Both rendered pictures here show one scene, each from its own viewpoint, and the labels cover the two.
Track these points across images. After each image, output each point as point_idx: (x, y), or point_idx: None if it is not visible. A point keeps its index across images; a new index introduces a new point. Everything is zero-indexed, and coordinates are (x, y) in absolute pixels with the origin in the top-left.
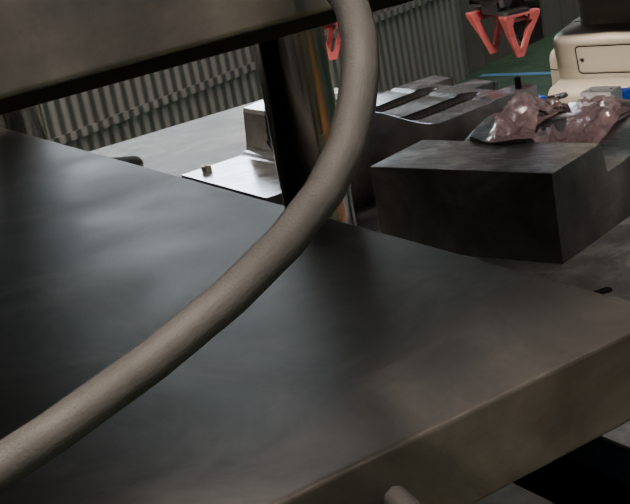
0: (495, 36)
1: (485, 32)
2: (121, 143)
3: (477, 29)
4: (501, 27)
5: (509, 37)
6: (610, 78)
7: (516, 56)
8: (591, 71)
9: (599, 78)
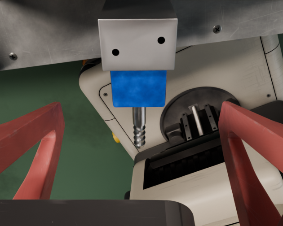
0: (235, 163)
1: (254, 149)
2: None
3: (282, 134)
4: (237, 208)
5: None
6: (209, 223)
7: (53, 102)
8: (236, 224)
9: (224, 219)
